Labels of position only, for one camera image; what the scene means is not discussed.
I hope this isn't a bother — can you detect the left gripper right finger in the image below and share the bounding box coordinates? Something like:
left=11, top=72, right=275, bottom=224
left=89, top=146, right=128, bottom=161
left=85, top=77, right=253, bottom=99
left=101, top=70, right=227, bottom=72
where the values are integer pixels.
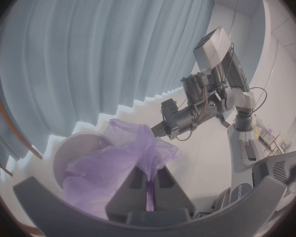
left=152, top=165, right=197, bottom=221

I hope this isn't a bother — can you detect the black cable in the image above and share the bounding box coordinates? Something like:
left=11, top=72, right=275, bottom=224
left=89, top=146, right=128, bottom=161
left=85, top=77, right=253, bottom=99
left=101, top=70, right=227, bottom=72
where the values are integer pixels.
left=249, top=87, right=268, bottom=113

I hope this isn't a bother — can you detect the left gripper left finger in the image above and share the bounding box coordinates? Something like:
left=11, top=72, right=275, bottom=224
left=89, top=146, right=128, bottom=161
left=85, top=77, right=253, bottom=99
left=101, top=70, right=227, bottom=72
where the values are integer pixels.
left=106, top=166, right=149, bottom=224

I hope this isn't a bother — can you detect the white trash bin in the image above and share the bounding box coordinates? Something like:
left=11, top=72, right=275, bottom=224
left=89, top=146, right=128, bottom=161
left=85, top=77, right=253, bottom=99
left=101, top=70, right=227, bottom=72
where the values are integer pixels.
left=52, top=131, right=107, bottom=192

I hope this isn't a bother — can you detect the pale blue curtain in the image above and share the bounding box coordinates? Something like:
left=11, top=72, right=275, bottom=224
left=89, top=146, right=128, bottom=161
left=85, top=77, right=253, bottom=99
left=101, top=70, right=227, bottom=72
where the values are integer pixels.
left=0, top=0, right=215, bottom=183

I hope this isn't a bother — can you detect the purple plastic bag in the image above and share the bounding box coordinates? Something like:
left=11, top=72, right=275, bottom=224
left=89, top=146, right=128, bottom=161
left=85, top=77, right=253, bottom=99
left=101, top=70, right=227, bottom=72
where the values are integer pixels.
left=61, top=118, right=183, bottom=213

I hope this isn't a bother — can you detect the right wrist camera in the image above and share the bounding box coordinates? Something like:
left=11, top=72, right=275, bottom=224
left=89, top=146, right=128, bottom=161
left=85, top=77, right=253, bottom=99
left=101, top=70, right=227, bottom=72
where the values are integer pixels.
left=161, top=99, right=178, bottom=120

